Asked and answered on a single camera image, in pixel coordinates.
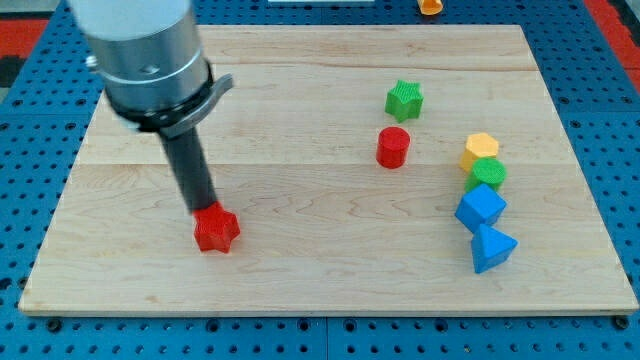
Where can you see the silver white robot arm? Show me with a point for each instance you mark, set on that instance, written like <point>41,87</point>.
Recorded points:
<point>157,79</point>

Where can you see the green cylinder block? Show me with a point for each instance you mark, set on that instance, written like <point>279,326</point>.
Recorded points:
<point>489,171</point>

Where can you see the red star block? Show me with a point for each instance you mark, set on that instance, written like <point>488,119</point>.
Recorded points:
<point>215,228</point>

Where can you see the red cylinder block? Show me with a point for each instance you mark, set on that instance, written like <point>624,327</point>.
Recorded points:
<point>392,147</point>

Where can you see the blue triangle block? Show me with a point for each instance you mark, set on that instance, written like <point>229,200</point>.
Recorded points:
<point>490,248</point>

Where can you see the light wooden board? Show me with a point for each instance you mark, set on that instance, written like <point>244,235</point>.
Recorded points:
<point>325,229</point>

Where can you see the green star block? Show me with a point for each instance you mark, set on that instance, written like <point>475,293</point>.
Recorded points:
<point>404,101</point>

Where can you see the orange block at edge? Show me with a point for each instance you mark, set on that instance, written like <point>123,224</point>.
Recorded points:
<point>430,7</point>

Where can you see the yellow hexagon block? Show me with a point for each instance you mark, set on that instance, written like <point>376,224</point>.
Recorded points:
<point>478,145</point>

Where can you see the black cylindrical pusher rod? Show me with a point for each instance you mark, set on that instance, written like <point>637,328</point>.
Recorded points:
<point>188,163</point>

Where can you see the blue cube block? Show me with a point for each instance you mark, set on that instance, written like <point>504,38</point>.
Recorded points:
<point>480,206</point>

